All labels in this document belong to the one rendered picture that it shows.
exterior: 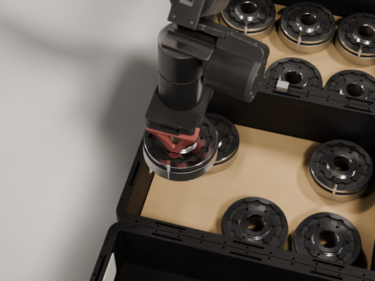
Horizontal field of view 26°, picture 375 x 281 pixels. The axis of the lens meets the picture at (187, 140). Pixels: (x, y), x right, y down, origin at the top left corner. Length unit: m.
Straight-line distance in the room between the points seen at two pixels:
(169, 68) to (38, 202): 0.60
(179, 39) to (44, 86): 0.73
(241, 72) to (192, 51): 0.06
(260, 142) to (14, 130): 0.49
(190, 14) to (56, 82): 0.75
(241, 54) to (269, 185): 0.44
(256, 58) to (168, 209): 0.44
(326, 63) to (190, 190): 0.37
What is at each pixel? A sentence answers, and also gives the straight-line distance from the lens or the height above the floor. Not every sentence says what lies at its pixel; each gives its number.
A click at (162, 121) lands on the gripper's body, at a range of 1.01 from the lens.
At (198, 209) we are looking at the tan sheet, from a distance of 1.31.
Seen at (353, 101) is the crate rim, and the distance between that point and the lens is 1.33.
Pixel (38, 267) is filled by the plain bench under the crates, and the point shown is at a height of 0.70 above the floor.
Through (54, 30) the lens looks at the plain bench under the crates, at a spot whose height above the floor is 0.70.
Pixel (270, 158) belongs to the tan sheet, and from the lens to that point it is 1.37.
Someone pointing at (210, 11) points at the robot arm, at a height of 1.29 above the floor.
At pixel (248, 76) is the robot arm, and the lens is 0.92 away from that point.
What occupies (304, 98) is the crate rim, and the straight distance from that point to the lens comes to 1.32.
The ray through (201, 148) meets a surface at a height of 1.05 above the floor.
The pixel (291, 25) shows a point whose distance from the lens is 1.52.
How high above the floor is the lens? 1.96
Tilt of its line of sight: 55 degrees down
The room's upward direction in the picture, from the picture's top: straight up
